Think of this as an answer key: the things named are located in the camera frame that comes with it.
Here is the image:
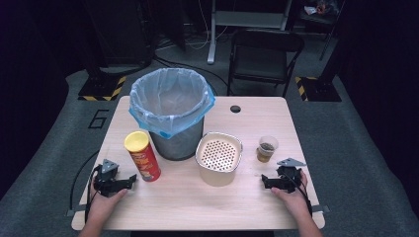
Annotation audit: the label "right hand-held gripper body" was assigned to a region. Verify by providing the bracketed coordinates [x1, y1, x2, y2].
[273, 157, 307, 195]

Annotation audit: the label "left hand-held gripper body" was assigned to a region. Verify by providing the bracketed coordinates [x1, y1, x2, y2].
[93, 158, 125, 198]

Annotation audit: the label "red chip can yellow lid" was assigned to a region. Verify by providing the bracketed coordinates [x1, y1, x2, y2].
[124, 130, 162, 183]

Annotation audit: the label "clear plastic cup with tea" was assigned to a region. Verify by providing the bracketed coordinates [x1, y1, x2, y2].
[256, 135, 280, 164]

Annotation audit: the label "beige container with perforated strainer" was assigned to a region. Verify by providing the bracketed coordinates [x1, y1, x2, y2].
[195, 131, 244, 188]

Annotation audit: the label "grey mesh trash bin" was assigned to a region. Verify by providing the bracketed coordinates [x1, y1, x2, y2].
[148, 116, 206, 162]

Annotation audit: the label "blue plastic bin liner bag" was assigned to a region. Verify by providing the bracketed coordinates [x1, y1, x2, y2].
[128, 67, 216, 139]

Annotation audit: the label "person's left hand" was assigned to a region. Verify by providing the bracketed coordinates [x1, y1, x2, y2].
[88, 179, 128, 222]

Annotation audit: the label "person's right hand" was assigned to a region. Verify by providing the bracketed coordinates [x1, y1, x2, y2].
[270, 169, 312, 218]

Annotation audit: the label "black stand with striped base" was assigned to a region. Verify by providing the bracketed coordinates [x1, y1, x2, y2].
[294, 39, 343, 103]
[77, 0, 128, 102]

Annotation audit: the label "black folding chair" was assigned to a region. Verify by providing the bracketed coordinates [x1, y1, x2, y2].
[226, 29, 305, 99]

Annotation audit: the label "dark table with clutter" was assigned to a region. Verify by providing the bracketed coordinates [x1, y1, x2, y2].
[295, 0, 346, 62]

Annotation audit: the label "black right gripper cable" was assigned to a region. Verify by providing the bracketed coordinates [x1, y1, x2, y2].
[286, 171, 313, 216]

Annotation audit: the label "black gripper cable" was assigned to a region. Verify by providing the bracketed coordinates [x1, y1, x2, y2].
[69, 149, 102, 225]
[286, 171, 313, 216]

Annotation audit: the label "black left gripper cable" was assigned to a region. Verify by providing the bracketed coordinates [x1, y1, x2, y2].
[69, 149, 102, 225]

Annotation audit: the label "grey metal table bracket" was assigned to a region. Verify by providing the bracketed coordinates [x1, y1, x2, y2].
[66, 204, 87, 217]
[310, 204, 331, 214]

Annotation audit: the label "black floor cable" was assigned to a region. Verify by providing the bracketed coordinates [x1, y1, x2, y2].
[152, 55, 231, 97]

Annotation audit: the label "white floor cables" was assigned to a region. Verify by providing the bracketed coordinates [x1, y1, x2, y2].
[157, 0, 229, 51]

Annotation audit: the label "white metal desk frame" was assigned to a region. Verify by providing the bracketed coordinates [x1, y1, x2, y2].
[207, 0, 294, 65]

